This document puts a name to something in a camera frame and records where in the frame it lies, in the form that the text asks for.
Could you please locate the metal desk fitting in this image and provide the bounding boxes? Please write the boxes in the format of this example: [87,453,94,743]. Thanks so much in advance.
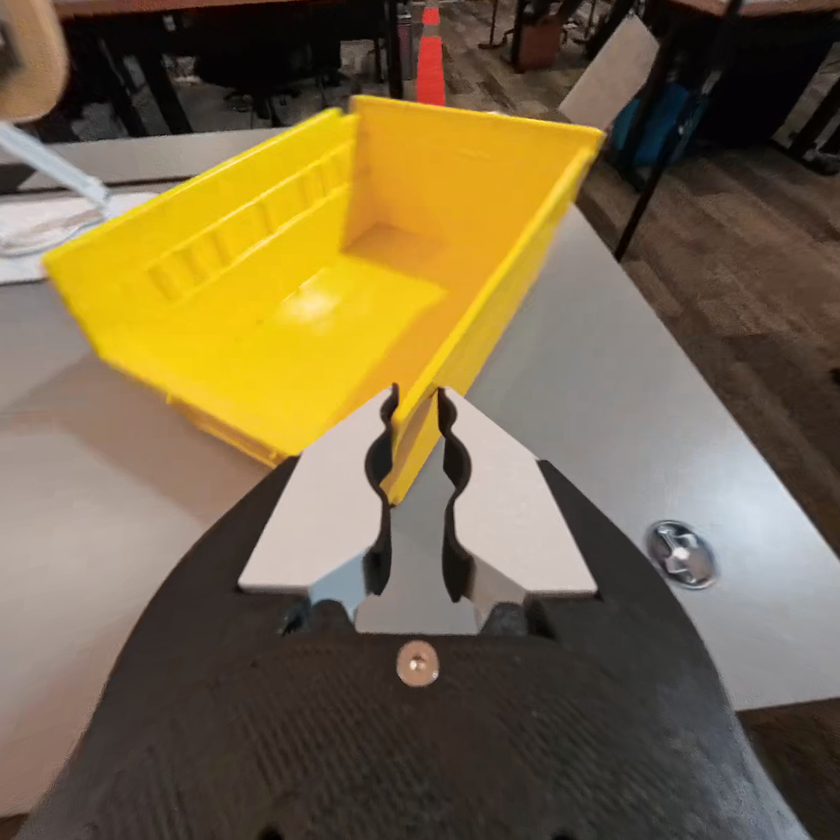
[645,520,718,590]

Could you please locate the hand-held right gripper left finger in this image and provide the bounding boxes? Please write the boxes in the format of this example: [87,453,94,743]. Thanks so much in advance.
[238,384,401,596]

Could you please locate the grey desk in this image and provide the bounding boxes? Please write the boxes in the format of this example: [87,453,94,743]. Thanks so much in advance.
[0,126,840,818]

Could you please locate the blue bag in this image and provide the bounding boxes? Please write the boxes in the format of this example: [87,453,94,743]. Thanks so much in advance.
[607,77,713,168]

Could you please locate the orange traffic cone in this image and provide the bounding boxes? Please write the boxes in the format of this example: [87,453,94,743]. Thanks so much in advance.
[415,7,448,107]

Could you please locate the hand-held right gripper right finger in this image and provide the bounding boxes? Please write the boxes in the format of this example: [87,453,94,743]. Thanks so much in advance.
[436,387,599,622]

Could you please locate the grey flat board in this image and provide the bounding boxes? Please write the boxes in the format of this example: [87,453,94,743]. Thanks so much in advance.
[558,13,660,132]

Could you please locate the white document stand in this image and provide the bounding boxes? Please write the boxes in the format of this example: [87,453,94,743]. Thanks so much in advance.
[0,0,160,286]

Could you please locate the yellow plastic bin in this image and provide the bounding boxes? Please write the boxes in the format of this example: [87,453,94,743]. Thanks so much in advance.
[42,95,606,508]

